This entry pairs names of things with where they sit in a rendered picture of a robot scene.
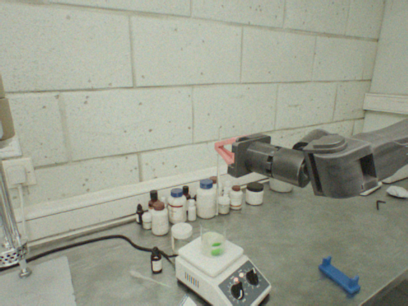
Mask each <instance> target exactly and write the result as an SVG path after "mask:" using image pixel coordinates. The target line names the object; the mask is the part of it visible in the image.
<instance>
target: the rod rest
mask: <svg viewBox="0 0 408 306"><path fill-rule="evenodd" d="M331 260H332V256H330V255H329V256H328V257H327V259H325V258H323V262H322V264H320V265H319V269H320V270H322V271H323V273H325V274H326V275H327V276H329V278H331V279H332V280H333V281H335V282H336V283H338V284H339V285H340V286H342V287H343V288H344V289H345V290H346V291H348V292H349V294H353V293H354V292H356V291H358V290H360V285H358V280H359V275H356V276H355V278H354V279H353V278H349V277H347V276H346V275H345V274H344V273H342V272H341V271H340V270H339V269H337V268H336V267H334V266H333V265H331V264H330V261H331Z"/></svg>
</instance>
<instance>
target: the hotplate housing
mask: <svg viewBox="0 0 408 306"><path fill-rule="evenodd" d="M248 260H249V261H250V259H249V258H248V257H247V256H246V255H244V254H242V255H241V256H240V257H238V258H237V260H235V261H234V262H233V263H231V264H230V265H228V266H227V267H226V268H225V269H224V270H223V271H221V272H220V273H218V274H217V275H216V276H214V277H211V276H209V275H208V274H207V273H205V272H204V271H202V270H200V269H199V268H198V267H196V266H195V265H193V264H191V263H190V262H188V261H187V260H185V259H184V258H183V257H181V256H180V255H179V256H177V257H176V258H175V270H176V278H177V280H178V281H180V282H181V283H183V284H184V285H185V286H187V287H188V288H189V289H190V290H192V291H194V292H195V293H196V294H197V295H198V296H199V297H201V298H202V299H203V300H205V301H206V302H208V303H209V304H211V306H232V304H231V303H230V302H229V300H228V299H227V298H226V297H225V295H224V294H223V292H222V291H221V289H219V287H218V286H217V285H218V284H220V283H221V282H222V281H223V280H225V279H226V278H227V277H228V276H230V274H231V273H233V272H234V271H235V270H236V269H237V268H239V267H240V266H241V265H242V264H244V263H245V262H246V261H248ZM251 263H252V262H251ZM252 264H253V263H252ZM253 265H254V264H253ZM255 268H256V267H255ZM256 269H257V268H256ZM257 270H258V269H257ZM259 272H260V271H259ZM260 273H261V272H260ZM261 274H262V273H261ZM263 277H264V278H265V279H266V277H265V276H264V275H263ZM266 281H267V280H266ZM267 282H268V281H267ZM268 283H269V282H268ZM269 284H270V283H269ZM270 291H271V286H270V285H269V286H268V287H267V288H266V289H265V290H264V291H263V292H262V293H261V294H260V295H259V296H258V298H257V299H256V300H255V301H254V302H253V303H252V304H251V305H250V306H258V305H259V304H260V303H261V302H262V301H263V300H264V299H265V297H266V296H267V295H268V293H269V292H270Z"/></svg>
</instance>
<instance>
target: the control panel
mask: <svg viewBox="0 0 408 306"><path fill-rule="evenodd" d="M252 268H254V269H255V271H256V274H257V276H258V283H257V284H256V285H251V284H249V283H248V281H247V279H246V274H247V272H248V271H251V269H252ZM240 273H243V277H241V275H240ZM235 278H237V279H238V281H236V280H235ZM239 282H242V288H243V289H244V297H243V298H242V299H241V300H237V299H236V298H234V297H232V295H231V287H232V286H233V285H234V284H238V283H239ZM269 285H270V284H269V283H268V282H267V281H266V279H265V278H264V277H263V275H262V274H261V273H260V272H259V270H257V269H256V268H255V266H254V265H253V264H252V263H251V262H250V261H249V260H248V261H246V262H245V263H244V264H242V265H241V266H240V267H239V268H237V269H236V270H235V271H234V272H233V273H231V274H230V276H228V277H227V278H226V279H225V280H223V281H222V282H221V283H220V284H218V285H217V286H218V287H219V289H221V291H222V292H223V294H224V295H225V297H226V298H227V299H228V300H229V302H230V303H231V304H232V306H250V305H251V304H252V303H253V302H254V301H255V300H256V299H257V298H258V296H259V295H260V294H261V293H262V292H263V291H264V290H265V289H266V288H267V287H268V286H269Z"/></svg>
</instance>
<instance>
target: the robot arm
mask: <svg viewBox="0 0 408 306"><path fill-rule="evenodd" d="M270 143H271V136H268V135H261V134H255V135H244V136H238V137H234V138H230V139H227V140H223V141H219V142H215V143H214V150H215V151H216V152H218V153H219V154H220V155H221V157H222V158H223V159H224V161H225V162H226V164H227V174H228V175H231V176H232V177H235V178H238V177H243V176H244V175H248V174H250V173H254V172H255V173H258V174H261V175H265V176H267V177H271V178H273V179H277V180H279V181H281V182H285V183H287V184H291V185H294V186H297V187H301V188H304V187H306V186H307V185H308V184H309V182H310V181H311V184H312V188H313V192H314V195H316V196H322V197H327V198H332V199H340V200H341V199H347V198H350V197H353V196H357V195H359V194H361V193H364V192H366V191H368V190H370V189H373V188H375V187H378V185H379V183H378V182H380V181H382V180H384V179H387V178H389V177H391V176H393V175H394V174H396V172H397V171H398V170H399V169H401V168H402V167H404V166H405V165H407V164H408V118H406V119H404V120H401V121H399V122H397V123H394V124H392V125H389V126H386V127H383V128H382V129H379V130H376V131H371V132H367V133H358V134H357V135H353V136H350V137H346V136H341V135H339V134H330V133H329V132H327V131H326V130H325V129H313V130H312V131H311V132H310V133H309V134H307V135H306V136H305V137H303V138H302V139H301V140H299V141H298V142H296V143H295V145H294V146H293V148H292V149H288V148H285V147H280V146H276V145H273V144H270ZM227 144H231V146H232V147H231V152H230V151H229V150H227V149H225V148H224V145H227Z"/></svg>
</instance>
